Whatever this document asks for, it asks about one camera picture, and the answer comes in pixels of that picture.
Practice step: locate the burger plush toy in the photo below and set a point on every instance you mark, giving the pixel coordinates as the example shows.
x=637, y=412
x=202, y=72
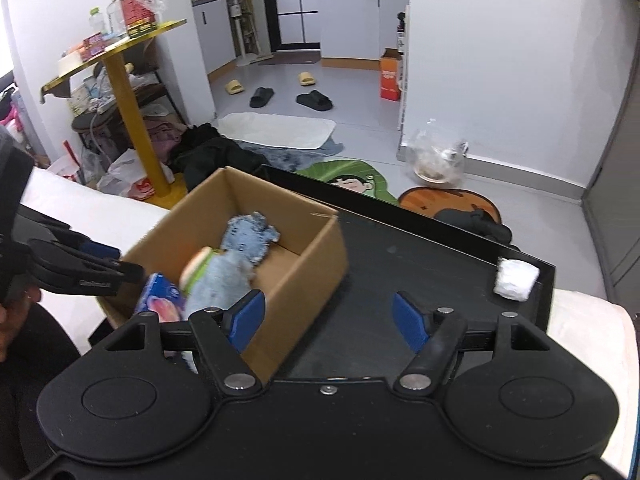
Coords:
x=195, y=267

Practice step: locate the blue tissue packet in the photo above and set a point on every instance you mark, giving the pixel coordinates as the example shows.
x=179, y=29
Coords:
x=163, y=297

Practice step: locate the brown cardboard box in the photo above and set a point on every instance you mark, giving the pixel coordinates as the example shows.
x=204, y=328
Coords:
x=299, y=275

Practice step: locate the white standing fan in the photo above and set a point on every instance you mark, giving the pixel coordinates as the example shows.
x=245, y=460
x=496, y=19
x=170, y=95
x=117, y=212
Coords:
x=245, y=33

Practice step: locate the white kitchen cabinet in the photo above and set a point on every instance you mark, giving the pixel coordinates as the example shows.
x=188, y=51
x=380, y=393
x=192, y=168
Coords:
x=357, y=32

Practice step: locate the yellow slipper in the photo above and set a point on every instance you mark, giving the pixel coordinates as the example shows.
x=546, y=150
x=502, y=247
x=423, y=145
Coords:
x=306, y=79
x=234, y=87

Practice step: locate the red box on table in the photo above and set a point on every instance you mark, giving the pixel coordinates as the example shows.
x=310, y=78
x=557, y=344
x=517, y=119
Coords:
x=138, y=16

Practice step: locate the orange cardboard box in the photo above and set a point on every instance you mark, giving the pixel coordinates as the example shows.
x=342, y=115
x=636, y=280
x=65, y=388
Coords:
x=390, y=72

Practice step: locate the white red plastic bag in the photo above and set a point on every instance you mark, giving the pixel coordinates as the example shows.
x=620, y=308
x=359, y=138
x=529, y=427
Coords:
x=126, y=177

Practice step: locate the green leaf cartoon rug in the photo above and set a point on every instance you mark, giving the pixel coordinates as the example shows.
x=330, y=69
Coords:
x=351, y=174

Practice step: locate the blue fluffy plush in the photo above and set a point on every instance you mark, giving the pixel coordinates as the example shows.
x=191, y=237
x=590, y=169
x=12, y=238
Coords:
x=225, y=280

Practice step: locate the white floor mat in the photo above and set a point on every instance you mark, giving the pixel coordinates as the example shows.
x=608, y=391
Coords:
x=276, y=131

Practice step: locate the right yellow slipper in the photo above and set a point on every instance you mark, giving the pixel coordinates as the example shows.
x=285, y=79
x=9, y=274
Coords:
x=306, y=79

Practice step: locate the black tray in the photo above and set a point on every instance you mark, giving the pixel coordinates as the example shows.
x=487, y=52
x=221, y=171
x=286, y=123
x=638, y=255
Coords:
x=391, y=250

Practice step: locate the blue knitted plush toy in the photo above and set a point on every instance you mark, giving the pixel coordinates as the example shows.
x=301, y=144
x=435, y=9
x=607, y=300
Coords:
x=251, y=235

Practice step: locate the clear plastic bag with bowl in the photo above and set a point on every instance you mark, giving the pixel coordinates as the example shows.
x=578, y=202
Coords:
x=436, y=155

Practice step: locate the black clothes pile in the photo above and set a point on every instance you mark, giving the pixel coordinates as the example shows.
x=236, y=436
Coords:
x=202, y=150

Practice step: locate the black slipper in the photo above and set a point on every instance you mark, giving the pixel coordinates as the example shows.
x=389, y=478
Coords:
x=315, y=100
x=261, y=97

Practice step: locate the left black slipper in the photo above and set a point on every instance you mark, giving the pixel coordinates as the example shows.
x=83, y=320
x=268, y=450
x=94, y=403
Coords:
x=261, y=97

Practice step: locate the black shoes on rug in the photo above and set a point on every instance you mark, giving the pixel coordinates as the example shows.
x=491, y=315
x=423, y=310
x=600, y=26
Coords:
x=478, y=222

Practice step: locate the right black slipper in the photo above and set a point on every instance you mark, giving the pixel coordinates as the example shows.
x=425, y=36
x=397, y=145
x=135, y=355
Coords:
x=315, y=100

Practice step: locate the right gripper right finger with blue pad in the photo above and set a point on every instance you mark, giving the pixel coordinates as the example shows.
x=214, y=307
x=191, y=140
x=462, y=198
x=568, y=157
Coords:
x=435, y=338

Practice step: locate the grey blue fluffy rug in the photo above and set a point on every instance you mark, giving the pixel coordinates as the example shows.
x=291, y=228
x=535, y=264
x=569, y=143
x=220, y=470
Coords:
x=294, y=159

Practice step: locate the left yellow slipper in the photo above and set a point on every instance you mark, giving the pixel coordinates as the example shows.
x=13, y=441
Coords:
x=234, y=87

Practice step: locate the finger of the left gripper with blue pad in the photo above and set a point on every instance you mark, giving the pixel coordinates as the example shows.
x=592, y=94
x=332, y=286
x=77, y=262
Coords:
x=92, y=270
x=49, y=228

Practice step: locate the yellow round table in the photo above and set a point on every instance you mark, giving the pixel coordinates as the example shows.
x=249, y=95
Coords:
x=167, y=195

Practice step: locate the person's left hand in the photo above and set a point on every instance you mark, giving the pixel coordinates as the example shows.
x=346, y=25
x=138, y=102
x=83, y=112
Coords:
x=13, y=317

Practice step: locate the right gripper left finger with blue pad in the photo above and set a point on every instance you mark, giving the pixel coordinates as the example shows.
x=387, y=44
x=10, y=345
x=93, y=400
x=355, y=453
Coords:
x=220, y=338

